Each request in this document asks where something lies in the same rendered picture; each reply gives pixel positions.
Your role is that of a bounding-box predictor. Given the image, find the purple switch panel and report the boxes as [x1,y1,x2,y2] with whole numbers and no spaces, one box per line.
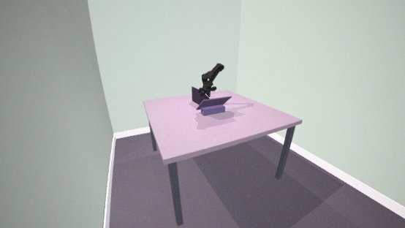
[196,96,232,116]

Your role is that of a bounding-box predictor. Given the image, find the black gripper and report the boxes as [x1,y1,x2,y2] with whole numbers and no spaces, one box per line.
[198,82,216,97]

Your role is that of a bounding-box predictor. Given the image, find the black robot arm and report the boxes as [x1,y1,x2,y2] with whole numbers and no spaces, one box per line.
[202,63,224,88]

